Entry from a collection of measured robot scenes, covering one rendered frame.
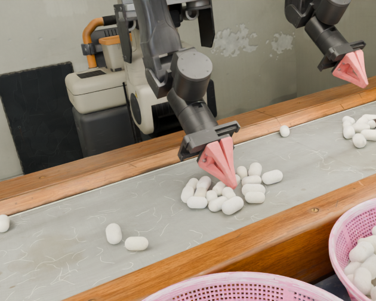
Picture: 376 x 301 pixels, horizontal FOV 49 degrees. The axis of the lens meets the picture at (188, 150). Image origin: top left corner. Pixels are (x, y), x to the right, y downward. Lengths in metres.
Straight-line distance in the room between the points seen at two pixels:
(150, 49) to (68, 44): 1.93
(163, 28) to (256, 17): 2.36
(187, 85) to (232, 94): 2.39
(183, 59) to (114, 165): 0.26
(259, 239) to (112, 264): 0.19
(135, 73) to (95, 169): 0.53
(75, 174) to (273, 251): 0.43
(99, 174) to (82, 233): 0.17
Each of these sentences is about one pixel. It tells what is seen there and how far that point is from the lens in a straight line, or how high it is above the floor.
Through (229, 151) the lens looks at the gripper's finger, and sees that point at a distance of 0.66.
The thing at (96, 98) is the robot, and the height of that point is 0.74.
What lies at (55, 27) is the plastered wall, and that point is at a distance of 2.63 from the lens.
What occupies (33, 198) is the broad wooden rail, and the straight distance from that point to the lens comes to 0.77.
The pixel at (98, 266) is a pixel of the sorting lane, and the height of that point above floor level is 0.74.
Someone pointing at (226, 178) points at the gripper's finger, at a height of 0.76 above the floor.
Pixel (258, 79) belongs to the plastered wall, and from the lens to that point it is 3.13.
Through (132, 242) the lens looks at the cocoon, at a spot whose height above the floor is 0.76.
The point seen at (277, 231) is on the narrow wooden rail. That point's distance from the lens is 0.53.
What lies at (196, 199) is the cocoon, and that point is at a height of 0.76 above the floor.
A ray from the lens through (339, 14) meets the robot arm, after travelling 1.00.
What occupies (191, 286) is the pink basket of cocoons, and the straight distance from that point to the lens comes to 0.46.
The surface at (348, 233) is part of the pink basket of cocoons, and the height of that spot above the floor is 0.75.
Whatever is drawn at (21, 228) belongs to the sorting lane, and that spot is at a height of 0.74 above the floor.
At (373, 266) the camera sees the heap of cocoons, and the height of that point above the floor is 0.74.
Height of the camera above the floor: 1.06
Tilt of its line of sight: 21 degrees down
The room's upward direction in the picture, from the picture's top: 8 degrees counter-clockwise
